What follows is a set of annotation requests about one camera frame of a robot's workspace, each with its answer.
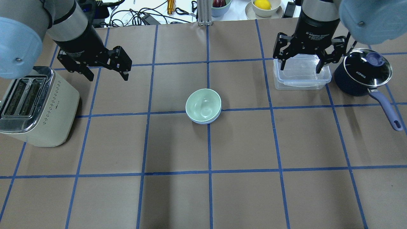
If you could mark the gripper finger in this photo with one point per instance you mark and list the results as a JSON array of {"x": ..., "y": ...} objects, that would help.
[
  {"x": 339, "y": 45},
  {"x": 285, "y": 47},
  {"x": 72, "y": 66},
  {"x": 119, "y": 61}
]

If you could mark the green ceramic bowl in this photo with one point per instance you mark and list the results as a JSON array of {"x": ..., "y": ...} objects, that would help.
[{"x": 203, "y": 104}]

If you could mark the beige bowl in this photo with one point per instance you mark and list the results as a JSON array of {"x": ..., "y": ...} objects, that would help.
[{"x": 266, "y": 13}]

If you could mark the blue bowl with fruit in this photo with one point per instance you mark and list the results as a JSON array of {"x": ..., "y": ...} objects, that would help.
[{"x": 220, "y": 7}]

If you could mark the clear plastic food container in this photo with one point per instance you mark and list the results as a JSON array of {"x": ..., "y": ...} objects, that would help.
[{"x": 300, "y": 73}]

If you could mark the glass saucepan lid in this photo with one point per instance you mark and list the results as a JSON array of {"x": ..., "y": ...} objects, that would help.
[{"x": 367, "y": 67}]

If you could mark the dark blue saucepan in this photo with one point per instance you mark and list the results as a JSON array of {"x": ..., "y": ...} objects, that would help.
[{"x": 351, "y": 87}]

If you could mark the beige plate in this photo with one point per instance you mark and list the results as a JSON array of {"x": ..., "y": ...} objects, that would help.
[{"x": 250, "y": 14}]

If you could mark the yellow lemon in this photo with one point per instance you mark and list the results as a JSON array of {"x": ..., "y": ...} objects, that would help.
[{"x": 263, "y": 4}]

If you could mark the black power adapter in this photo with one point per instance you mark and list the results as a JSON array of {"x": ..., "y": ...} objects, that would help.
[{"x": 147, "y": 19}]

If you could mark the cream toaster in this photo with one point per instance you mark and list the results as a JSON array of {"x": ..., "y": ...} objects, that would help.
[{"x": 39, "y": 108}]

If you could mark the scissors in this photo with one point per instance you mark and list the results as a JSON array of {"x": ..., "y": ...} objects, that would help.
[{"x": 180, "y": 11}]

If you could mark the orange handled tool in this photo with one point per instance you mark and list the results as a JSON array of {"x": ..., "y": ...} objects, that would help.
[{"x": 170, "y": 7}]

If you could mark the aluminium frame post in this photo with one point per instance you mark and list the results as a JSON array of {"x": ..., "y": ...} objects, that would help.
[{"x": 204, "y": 12}]

